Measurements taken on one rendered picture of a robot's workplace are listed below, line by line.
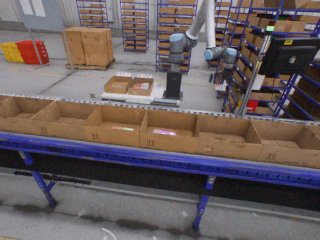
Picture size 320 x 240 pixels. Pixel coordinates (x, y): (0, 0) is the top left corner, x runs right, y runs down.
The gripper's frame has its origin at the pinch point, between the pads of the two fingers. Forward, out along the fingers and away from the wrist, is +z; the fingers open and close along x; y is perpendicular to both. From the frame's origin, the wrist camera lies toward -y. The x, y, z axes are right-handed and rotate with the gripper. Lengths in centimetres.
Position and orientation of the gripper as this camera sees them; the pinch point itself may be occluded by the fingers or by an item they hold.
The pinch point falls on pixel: (220, 86)
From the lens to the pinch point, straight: 194.6
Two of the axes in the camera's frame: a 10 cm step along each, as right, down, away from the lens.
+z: -0.4, 8.2, 5.7
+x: 1.5, -5.5, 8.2
